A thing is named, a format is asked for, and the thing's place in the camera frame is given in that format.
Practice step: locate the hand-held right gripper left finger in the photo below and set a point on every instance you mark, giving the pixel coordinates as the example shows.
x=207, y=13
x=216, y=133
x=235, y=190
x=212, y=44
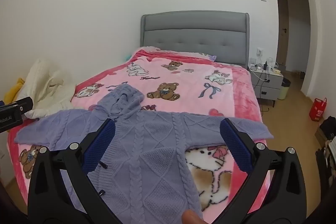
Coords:
x=100, y=145

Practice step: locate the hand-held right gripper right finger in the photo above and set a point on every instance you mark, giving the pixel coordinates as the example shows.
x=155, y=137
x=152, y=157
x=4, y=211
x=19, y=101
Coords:
x=236, y=146

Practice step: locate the purple knitted hooded sweater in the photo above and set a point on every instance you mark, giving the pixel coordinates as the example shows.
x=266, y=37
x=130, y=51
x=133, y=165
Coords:
x=147, y=161

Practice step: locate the person's right hand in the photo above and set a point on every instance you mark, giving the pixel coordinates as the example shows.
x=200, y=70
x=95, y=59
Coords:
x=191, y=217

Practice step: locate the yellow cloth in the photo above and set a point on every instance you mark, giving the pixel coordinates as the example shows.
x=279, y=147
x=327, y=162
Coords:
x=11, y=92

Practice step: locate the cream quilted cloth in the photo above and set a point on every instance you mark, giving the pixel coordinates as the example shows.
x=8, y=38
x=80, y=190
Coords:
x=47, y=87

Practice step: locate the grey nightstand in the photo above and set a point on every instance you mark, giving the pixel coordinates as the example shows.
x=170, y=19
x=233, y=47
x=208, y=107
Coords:
x=267, y=87

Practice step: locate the white trash bin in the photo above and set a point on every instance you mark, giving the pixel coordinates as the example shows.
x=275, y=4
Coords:
x=284, y=88

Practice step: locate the pink printed blanket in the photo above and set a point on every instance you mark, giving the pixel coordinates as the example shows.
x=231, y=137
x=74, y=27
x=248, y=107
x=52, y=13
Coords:
x=183, y=77

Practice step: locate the red shopping bag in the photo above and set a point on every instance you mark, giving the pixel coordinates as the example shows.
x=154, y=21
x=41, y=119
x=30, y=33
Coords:
x=317, y=109

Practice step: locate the black bag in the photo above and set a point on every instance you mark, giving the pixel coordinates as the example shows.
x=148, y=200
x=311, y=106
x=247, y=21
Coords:
x=328, y=128

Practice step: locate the grey upholstered bed headboard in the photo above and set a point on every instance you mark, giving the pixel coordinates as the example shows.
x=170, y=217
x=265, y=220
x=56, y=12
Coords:
x=194, y=29

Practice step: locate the brown wooden door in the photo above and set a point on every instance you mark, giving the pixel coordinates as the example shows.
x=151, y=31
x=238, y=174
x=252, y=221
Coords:
x=283, y=29

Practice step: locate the doorway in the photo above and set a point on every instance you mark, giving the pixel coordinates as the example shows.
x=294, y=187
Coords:
x=294, y=16

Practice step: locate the white wall socket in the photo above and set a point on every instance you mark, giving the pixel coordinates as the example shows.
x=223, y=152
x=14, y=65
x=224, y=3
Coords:
x=259, y=51

